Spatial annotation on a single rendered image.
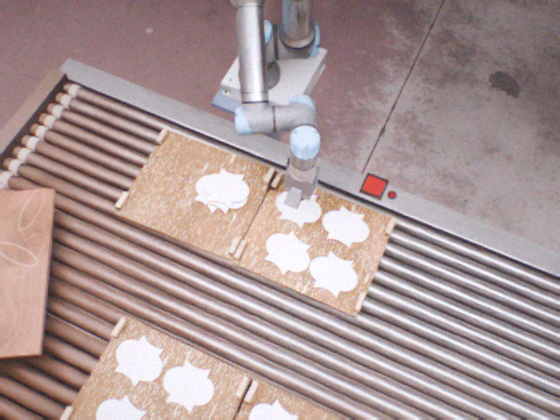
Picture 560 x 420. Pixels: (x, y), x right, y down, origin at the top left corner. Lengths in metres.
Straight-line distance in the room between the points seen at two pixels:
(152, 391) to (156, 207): 0.57
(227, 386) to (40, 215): 0.74
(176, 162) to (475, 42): 2.27
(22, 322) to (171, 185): 0.60
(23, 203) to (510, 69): 2.74
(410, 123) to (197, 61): 1.25
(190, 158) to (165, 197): 0.16
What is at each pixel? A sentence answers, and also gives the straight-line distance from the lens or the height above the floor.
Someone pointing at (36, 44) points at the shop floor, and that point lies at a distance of 3.77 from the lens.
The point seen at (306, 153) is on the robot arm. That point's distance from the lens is 1.52.
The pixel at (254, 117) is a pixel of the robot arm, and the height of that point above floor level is 1.31.
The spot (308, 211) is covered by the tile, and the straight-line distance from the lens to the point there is 1.86.
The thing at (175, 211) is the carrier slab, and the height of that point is 0.94.
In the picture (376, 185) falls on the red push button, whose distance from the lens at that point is 1.95.
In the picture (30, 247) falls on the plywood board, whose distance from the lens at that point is 1.83.
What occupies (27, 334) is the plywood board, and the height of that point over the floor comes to 1.04.
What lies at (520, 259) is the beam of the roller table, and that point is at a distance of 1.98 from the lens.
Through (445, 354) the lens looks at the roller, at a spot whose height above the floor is 0.92.
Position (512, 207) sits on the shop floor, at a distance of 3.17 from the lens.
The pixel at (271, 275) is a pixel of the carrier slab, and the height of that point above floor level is 0.94.
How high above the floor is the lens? 2.60
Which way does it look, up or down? 63 degrees down
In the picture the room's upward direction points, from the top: 2 degrees clockwise
